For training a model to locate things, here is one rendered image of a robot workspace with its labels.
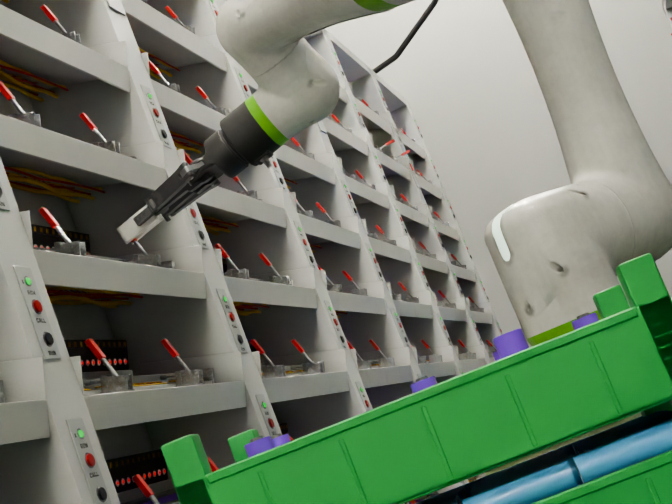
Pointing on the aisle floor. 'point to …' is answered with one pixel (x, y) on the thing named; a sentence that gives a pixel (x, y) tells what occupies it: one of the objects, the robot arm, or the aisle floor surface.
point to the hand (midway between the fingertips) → (140, 224)
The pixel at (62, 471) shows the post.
